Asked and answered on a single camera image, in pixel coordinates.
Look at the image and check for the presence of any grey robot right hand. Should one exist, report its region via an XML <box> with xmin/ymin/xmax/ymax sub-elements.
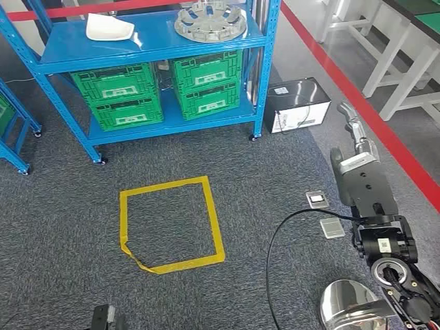
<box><xmin>331</xmin><ymin>102</ymin><xmax>380</xmax><ymax>206</ymax></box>

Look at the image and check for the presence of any silver plastic hubcap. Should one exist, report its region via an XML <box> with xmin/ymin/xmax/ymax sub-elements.
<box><xmin>174</xmin><ymin>0</ymin><xmax>248</xmax><ymax>44</ymax></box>

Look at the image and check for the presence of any white workbench with green top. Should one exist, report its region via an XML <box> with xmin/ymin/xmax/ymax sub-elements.
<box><xmin>318</xmin><ymin>0</ymin><xmax>440</xmax><ymax>126</ymax></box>

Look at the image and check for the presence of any blue metal shelf rack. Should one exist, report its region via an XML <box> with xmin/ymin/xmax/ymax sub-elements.
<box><xmin>0</xmin><ymin>0</ymin><xmax>282</xmax><ymax>166</ymax></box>

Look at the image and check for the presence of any silver floor socket plate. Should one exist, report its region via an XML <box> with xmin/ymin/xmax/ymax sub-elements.
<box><xmin>306</xmin><ymin>190</ymin><xmax>330</xmax><ymax>210</ymax></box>
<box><xmin>319</xmin><ymin>217</ymin><xmax>346</xmax><ymax>240</ymax></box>

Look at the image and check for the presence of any black and white box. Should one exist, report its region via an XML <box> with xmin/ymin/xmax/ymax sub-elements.
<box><xmin>263</xmin><ymin>77</ymin><xmax>331</xmax><ymax>135</ymax></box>

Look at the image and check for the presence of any yellow tape square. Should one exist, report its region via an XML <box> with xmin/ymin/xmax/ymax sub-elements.
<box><xmin>118</xmin><ymin>175</ymin><xmax>226</xmax><ymax>276</ymax></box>

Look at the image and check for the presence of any green plastic folding crate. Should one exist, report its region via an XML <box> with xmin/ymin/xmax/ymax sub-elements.
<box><xmin>171</xmin><ymin>49</ymin><xmax>243</xmax><ymax>122</ymax></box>
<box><xmin>0</xmin><ymin>94</ymin><xmax>16</xmax><ymax>138</ymax></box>
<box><xmin>70</xmin><ymin>63</ymin><xmax>165</xmax><ymax>133</ymax></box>

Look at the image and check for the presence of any small blue metal rack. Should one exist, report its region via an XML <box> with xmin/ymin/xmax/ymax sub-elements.
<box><xmin>0</xmin><ymin>77</ymin><xmax>42</xmax><ymax>176</ymax></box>

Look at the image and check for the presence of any white plastic mirror cover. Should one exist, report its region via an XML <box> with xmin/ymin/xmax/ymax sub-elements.
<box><xmin>85</xmin><ymin>13</ymin><xmax>135</xmax><ymax>43</ymax></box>

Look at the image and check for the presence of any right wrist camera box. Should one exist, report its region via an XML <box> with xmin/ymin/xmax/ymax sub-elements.
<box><xmin>338</xmin><ymin>152</ymin><xmax>399</xmax><ymax>219</ymax></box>

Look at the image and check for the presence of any chrome metal post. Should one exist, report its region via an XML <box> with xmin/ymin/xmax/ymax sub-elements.
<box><xmin>250</xmin><ymin>0</ymin><xmax>268</xmax><ymax>107</ymax></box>

